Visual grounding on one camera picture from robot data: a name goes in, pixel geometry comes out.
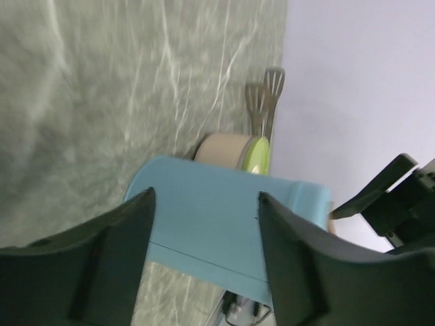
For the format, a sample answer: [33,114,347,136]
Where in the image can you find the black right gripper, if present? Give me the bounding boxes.
[332,153,434,248]

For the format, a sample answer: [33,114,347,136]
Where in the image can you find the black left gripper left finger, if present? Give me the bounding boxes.
[1,188,156,325]

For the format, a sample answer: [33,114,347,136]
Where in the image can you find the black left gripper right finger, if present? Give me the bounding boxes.
[258,192,434,325]

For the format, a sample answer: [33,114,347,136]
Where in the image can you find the tall blue lunch container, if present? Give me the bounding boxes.
[122,155,332,312]

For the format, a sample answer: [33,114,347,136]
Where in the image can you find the green round lid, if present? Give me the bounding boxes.
[238,137,270,175]

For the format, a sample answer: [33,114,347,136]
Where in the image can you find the steel food tongs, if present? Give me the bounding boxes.
[245,67,285,142]

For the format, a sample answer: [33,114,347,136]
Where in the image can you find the beige steel bowl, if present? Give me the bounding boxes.
[193,133,256,169]

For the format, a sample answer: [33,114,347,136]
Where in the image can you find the aluminium mounting rail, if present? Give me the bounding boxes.
[203,291,238,326]

